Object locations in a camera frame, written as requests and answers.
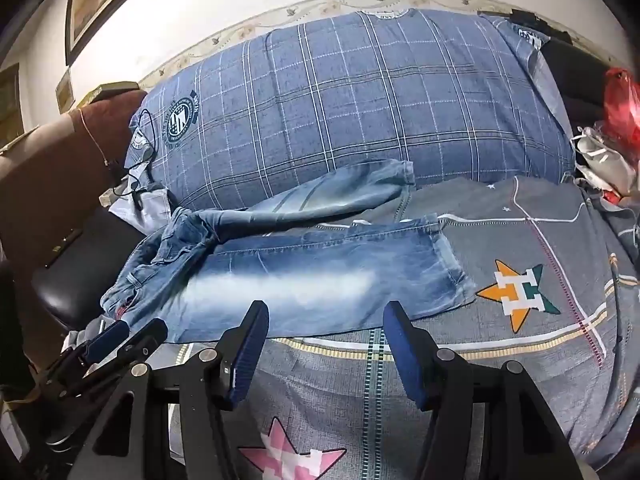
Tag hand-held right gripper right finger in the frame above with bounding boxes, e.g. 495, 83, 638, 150
382, 300, 587, 480

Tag small framed wall picture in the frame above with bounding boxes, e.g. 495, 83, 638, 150
0, 63, 24, 147

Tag red plastic bag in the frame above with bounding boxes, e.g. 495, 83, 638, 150
602, 67, 640, 157

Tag white cloth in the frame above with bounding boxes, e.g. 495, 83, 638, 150
99, 182, 177, 237

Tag grey star print bed sheet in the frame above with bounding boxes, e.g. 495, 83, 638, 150
65, 175, 640, 480

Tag large framed wall picture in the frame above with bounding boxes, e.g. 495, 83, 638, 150
65, 0, 173, 67

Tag small wall card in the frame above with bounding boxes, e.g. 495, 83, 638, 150
55, 67, 77, 114

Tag black cable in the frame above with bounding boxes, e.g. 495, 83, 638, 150
111, 107, 158, 211

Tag brown headboard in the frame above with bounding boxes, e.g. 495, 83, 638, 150
0, 91, 149, 361

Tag blue denim pants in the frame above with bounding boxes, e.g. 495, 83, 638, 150
100, 158, 477, 347

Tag flat gold-edged box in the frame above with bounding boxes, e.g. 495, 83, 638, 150
81, 81, 142, 107

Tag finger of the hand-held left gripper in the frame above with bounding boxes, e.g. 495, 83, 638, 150
42, 320, 131, 397
65, 317, 169, 403

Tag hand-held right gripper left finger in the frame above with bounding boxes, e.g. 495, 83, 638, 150
75, 300, 271, 480

